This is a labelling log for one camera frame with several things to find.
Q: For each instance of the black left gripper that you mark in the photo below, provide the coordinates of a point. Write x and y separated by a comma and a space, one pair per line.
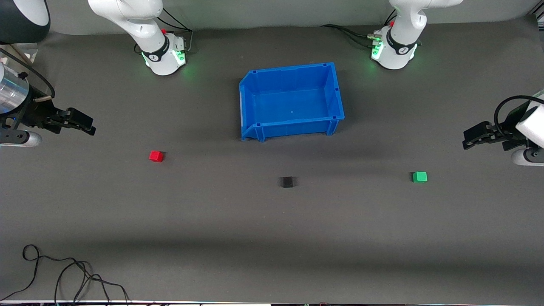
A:
502, 132

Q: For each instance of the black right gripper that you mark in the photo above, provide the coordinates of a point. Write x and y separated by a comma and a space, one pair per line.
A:
35, 114

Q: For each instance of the small green cube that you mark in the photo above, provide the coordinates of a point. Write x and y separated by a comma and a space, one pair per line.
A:
420, 177

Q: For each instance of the small red cube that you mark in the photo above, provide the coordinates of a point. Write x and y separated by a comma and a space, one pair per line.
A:
156, 156

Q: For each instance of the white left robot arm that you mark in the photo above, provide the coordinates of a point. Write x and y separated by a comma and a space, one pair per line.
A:
399, 55

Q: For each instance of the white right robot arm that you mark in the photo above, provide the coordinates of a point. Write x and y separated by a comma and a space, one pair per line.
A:
140, 25

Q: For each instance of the small black cube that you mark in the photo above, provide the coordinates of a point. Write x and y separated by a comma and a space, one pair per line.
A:
287, 182

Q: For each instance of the blue plastic storage bin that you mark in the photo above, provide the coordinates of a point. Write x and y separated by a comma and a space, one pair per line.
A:
293, 102

